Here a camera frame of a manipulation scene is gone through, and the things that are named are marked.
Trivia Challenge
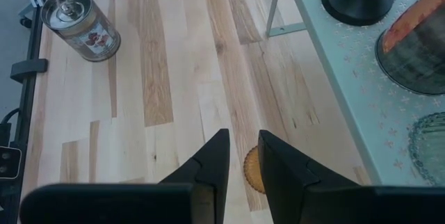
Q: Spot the green perforated metal shelf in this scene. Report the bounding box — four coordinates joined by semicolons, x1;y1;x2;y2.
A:
266;0;445;187

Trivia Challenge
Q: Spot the black metal candlestick holder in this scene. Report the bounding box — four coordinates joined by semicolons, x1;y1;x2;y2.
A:
320;0;395;27

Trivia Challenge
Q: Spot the black camera cable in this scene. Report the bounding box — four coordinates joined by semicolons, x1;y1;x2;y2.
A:
0;107;21;127

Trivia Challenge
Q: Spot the orange label candle tin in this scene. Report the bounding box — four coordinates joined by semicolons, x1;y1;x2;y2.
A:
374;0;445;96

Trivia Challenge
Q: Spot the black table clamp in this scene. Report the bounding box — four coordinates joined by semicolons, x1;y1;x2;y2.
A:
10;58;49;84

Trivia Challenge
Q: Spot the black camera box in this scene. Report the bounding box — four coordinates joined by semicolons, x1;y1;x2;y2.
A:
0;145;22;180

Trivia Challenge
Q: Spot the amber ribbed glass candle holder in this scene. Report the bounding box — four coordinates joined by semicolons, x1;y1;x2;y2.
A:
243;145;267;195

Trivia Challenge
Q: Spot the silver floral label candle tin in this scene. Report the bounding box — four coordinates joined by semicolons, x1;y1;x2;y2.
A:
40;0;122;63

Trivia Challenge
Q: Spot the black metal rail frame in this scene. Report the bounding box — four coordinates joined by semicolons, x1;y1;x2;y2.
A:
0;0;49;224

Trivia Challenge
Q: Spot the clear ribbed glass candle holder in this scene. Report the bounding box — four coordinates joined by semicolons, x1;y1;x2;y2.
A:
407;111;445;187

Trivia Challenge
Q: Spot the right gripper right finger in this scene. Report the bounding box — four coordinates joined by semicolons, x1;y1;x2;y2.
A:
257;129;361;224

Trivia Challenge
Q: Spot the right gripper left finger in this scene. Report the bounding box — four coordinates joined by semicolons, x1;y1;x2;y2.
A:
159;128;232;224

